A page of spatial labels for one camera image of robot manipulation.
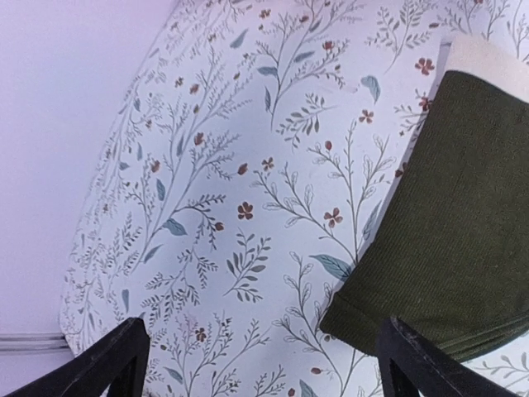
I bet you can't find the floral patterned table mat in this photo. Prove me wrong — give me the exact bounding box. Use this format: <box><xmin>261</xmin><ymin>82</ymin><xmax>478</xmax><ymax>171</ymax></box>
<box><xmin>60</xmin><ymin>1</ymin><xmax>528</xmax><ymax>396</ymax></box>

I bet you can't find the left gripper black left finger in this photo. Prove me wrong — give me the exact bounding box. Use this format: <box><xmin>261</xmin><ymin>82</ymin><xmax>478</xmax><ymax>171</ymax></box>
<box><xmin>9</xmin><ymin>318</ymin><xmax>150</xmax><ymax>397</ymax></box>

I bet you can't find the dark olive cloth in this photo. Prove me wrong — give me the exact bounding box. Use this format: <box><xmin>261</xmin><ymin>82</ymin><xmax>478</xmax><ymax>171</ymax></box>
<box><xmin>319</xmin><ymin>34</ymin><xmax>529</xmax><ymax>361</ymax></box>

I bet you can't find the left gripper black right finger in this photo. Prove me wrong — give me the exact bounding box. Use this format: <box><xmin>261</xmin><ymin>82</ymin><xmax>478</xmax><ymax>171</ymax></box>
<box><xmin>376</xmin><ymin>315</ymin><xmax>528</xmax><ymax>396</ymax></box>

